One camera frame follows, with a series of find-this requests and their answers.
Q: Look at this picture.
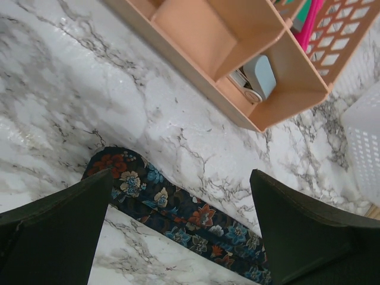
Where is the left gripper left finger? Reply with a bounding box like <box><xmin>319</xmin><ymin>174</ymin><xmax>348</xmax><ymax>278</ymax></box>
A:
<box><xmin>1</xmin><ymin>170</ymin><xmax>113</xmax><ymax>284</ymax></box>

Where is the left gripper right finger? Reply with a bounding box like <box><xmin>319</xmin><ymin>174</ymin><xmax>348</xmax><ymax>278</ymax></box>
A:
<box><xmin>250</xmin><ymin>169</ymin><xmax>379</xmax><ymax>284</ymax></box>

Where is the navy floral tie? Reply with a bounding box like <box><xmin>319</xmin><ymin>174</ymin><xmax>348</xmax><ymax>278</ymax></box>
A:
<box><xmin>83</xmin><ymin>146</ymin><xmax>273</xmax><ymax>284</ymax></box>

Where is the wooden compartment tray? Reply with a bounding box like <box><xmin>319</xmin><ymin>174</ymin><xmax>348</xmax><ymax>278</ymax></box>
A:
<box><xmin>365</xmin><ymin>204</ymin><xmax>380</xmax><ymax>220</ymax></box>

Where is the white plastic basket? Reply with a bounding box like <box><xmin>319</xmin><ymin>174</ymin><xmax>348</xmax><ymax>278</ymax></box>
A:
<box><xmin>341</xmin><ymin>84</ymin><xmax>379</xmax><ymax>206</ymax></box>

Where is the peach file organizer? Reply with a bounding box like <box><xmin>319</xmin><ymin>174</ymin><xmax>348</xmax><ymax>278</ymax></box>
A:
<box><xmin>107</xmin><ymin>1</ymin><xmax>379</xmax><ymax>132</ymax></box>

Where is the teal eraser block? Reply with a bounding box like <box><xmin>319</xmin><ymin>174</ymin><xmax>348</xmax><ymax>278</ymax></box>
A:
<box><xmin>296</xmin><ymin>0</ymin><xmax>312</xmax><ymax>23</ymax></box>

